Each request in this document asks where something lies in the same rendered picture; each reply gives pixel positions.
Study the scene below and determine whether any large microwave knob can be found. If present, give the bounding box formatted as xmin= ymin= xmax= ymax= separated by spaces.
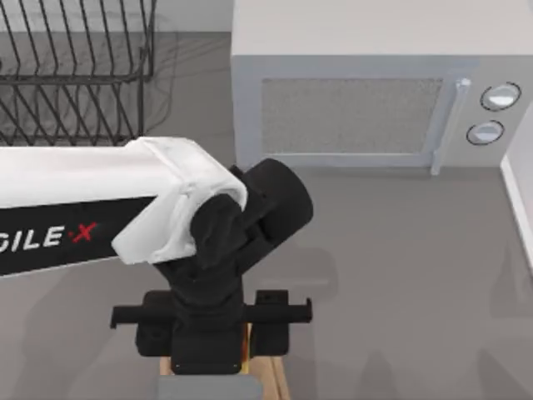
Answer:
xmin=479 ymin=82 xmax=523 ymax=112

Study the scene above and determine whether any small microwave knob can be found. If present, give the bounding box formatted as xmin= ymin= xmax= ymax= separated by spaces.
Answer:
xmin=466 ymin=119 xmax=506 ymax=147

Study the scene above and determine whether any microwave oven door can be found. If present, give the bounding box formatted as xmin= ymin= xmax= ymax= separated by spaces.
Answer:
xmin=232 ymin=57 xmax=480 ymax=168

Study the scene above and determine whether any pale microwave door handle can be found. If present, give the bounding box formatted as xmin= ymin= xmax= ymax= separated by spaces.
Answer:
xmin=430 ymin=77 xmax=472 ymax=177

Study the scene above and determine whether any pale microwave oven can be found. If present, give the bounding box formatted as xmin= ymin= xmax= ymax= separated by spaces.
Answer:
xmin=230 ymin=0 xmax=533 ymax=178

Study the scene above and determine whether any black wire dish rack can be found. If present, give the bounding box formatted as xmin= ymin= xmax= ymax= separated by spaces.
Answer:
xmin=0 ymin=0 xmax=157 ymax=148

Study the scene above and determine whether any pale wooden board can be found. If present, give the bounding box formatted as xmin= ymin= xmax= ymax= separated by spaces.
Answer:
xmin=159 ymin=323 xmax=291 ymax=400

